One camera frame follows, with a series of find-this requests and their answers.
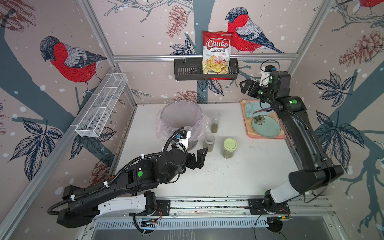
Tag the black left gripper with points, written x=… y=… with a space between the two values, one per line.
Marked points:
x=193 y=163

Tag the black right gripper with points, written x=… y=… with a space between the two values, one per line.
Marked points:
x=253 y=86

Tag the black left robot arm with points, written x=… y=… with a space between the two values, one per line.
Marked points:
x=81 y=205

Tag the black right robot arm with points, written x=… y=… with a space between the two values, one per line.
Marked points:
x=317 y=170

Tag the short clear mung bean jar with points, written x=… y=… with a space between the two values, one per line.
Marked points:
x=209 y=141

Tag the green lid mung bean jar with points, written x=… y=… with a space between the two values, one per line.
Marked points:
x=229 y=148

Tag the teal folded cloth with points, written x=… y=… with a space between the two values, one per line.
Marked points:
x=253 y=109

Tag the pink serving tray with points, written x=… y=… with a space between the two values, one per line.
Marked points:
x=248 y=123

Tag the teal oval plate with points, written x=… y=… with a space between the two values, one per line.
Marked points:
x=266 y=126

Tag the white mesh trash bin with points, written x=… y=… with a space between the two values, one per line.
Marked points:
x=180 y=120

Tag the Chuba cassava chips bag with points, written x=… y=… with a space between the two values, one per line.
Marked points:
x=217 y=48

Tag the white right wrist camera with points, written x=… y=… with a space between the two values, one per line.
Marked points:
x=264 y=81

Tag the dark grey wall shelf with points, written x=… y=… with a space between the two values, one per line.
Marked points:
x=192 y=70

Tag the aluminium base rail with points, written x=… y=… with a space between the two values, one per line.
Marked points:
x=241 y=206

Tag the white wire mesh shelf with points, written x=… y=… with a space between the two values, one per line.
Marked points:
x=98 y=114

